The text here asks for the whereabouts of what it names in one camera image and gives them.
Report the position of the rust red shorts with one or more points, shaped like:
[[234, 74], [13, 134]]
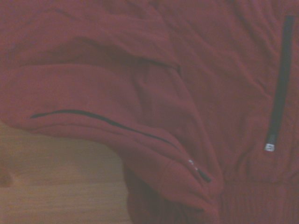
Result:
[[177, 77]]

